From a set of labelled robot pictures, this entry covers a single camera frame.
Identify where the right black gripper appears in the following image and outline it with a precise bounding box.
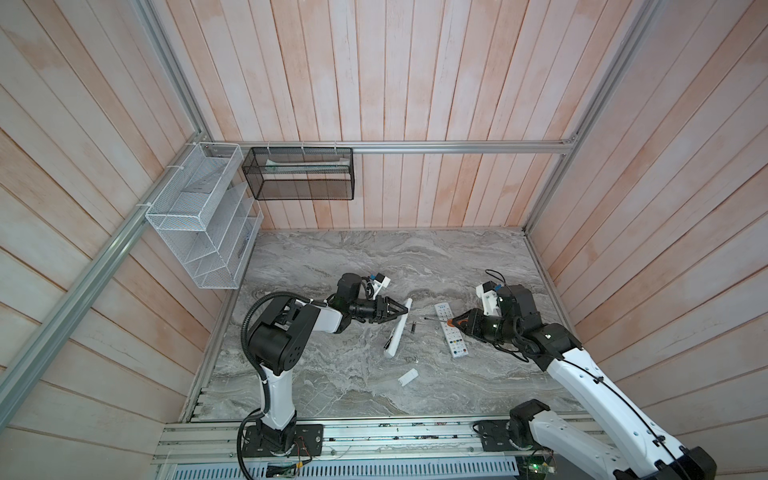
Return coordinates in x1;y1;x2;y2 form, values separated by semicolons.
450;306;516;345

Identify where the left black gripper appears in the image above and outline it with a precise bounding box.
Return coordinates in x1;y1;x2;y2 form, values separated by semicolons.
349;295;408;324

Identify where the white remote control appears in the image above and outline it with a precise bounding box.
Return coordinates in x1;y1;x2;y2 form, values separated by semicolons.
434;302;468;359
385;298;413;358

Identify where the white battery cover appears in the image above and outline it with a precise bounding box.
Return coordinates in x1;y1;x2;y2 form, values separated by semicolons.
398;368;419;387

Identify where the orange handled screwdriver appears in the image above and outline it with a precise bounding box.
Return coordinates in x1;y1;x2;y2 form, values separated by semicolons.
422;317;464;331

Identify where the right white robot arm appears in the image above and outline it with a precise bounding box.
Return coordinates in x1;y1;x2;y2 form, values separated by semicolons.
446;282;717;479

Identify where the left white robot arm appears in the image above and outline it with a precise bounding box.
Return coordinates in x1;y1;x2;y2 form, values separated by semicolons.
240;273;411;454

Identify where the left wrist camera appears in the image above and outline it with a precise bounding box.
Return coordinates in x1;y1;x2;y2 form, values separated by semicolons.
363;273;391;300

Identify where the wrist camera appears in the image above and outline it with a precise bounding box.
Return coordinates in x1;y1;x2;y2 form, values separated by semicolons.
363;273;391;300
475;281;502;317

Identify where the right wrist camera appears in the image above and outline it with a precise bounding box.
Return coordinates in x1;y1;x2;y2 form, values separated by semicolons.
475;281;502;317

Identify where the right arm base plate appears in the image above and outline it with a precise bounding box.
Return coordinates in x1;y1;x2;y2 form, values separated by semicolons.
472;420;551;453

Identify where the aluminium mounting rail front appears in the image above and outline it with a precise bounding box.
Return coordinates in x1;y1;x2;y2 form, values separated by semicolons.
149;415;652;466

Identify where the black corrugated cable conduit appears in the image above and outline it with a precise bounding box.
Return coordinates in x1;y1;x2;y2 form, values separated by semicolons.
236;290;313;480

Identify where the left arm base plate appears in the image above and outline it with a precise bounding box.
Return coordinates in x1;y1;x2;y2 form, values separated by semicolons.
241;423;324;458

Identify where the black wire mesh basket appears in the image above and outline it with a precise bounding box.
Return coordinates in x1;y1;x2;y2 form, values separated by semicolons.
242;146;355;201

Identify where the aluminium frame bar back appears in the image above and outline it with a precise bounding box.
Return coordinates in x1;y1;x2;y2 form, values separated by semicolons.
232;140;575;154

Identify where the aluminium frame bar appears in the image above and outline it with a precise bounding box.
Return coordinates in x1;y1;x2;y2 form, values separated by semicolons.
232;140;575;154
1;132;208;429

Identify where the white wire mesh shelf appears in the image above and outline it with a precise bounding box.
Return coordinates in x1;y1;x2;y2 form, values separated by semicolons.
146;142;264;290

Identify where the aluminium frame bar left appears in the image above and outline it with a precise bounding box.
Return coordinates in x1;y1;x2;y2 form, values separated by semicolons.
1;132;208;429

